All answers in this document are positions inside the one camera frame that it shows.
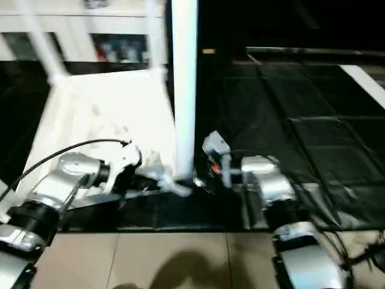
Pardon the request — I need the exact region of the white plastic table top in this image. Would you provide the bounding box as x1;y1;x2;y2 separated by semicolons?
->
0;67;194;224

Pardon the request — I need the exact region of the white plastic table leg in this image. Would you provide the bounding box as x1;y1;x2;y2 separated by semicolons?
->
144;0;168;75
0;180;14;224
17;0;69;87
170;0;200;182

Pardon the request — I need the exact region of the black work mat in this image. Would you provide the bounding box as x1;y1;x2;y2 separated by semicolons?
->
0;54;385;232

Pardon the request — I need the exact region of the white glass-door cabinet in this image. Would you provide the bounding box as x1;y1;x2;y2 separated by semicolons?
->
0;0;169;64

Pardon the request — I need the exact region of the white flat strip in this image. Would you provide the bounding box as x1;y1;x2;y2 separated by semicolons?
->
339;64;385;110

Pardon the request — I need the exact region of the black tripod stand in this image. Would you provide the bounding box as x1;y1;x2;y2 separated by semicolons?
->
345;230;385;267

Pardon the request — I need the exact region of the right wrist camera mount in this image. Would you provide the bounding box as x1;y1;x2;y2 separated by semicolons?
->
202;131;235;190

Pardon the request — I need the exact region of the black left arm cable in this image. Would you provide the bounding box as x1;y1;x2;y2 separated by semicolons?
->
0;138;133;200

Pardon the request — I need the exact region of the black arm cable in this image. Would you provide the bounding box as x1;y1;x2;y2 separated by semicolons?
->
231;149;354;289
0;138;133;200

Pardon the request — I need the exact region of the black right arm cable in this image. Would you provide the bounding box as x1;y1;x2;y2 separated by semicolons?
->
231;149;354;289

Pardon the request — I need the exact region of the black metal rail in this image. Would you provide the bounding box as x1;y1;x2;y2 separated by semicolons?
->
246;46;385;57

